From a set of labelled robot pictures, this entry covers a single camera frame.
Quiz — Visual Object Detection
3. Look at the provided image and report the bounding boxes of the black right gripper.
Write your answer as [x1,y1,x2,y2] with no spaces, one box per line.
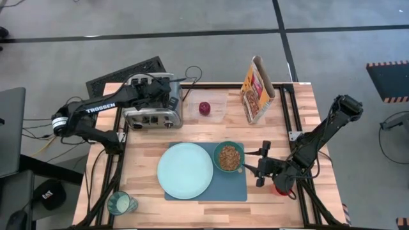
[242,141,282,188]

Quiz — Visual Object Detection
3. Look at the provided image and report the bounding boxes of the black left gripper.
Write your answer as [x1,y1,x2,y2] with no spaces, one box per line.
[145,76,187,111]

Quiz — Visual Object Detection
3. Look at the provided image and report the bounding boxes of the green bowl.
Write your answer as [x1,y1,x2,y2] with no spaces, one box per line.
[212,141,246,174]

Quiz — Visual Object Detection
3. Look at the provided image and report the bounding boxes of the yellow raisin bran cereal box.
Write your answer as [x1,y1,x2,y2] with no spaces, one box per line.
[240,55,276,125]

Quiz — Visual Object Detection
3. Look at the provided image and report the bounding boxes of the light blue plate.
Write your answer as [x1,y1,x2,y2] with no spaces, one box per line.
[157,142,214,200]

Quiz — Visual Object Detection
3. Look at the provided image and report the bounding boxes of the brown cereal flakes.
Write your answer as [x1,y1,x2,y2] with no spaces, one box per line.
[218,145,242,172]

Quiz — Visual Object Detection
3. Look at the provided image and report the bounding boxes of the blue placemat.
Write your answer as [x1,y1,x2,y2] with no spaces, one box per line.
[164,142,249,203]

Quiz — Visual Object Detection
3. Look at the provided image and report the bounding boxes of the red cup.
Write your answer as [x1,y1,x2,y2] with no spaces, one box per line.
[272,183,297,197]

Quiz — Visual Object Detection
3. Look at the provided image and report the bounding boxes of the silver four-slot toaster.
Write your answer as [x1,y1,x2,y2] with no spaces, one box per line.
[122,72,185,130]

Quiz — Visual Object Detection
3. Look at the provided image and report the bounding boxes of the clear plastic container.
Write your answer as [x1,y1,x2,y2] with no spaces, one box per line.
[187,91,228,124]

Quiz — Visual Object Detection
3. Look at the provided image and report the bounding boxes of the black perforated panel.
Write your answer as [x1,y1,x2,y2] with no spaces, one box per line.
[85,56,167,108]

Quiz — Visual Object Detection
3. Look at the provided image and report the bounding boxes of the green glass tumbler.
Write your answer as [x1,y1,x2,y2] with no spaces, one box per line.
[106,190,139,216]

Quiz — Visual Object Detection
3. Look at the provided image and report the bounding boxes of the grey floor device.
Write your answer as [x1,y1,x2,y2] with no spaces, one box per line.
[380,112,409,134]

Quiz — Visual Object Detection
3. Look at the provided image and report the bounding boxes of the black mat with striped edge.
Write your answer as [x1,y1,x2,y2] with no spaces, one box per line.
[366,60,409,104]

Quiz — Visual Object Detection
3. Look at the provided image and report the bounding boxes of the black cap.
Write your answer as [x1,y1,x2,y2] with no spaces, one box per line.
[33,179,67,211]

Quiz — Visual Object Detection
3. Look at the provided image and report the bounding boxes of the grey laptop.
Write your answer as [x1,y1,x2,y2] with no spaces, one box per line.
[0,86,26,179]

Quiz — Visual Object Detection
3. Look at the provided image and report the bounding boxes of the dark grey desk pad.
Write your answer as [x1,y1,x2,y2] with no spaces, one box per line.
[0,169,35,230]

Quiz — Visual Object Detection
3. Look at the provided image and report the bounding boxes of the black computer mouse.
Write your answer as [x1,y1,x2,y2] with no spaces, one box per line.
[5,210,29,230]

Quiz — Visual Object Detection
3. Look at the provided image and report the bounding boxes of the black toaster power cable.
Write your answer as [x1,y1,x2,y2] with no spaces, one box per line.
[181,65,203,102]

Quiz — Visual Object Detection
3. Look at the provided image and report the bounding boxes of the black aluminium table frame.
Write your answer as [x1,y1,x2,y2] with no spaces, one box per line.
[72,82,348,230]

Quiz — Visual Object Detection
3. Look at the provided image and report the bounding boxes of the black floor cable loop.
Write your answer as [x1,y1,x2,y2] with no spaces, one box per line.
[378,111,409,165]

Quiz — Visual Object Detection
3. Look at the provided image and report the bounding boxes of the black cable bundle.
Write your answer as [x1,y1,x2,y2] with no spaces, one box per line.
[22,95,96,160]

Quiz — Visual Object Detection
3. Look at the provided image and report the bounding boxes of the yellow cable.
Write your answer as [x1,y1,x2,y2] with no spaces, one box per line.
[31,134,58,157]

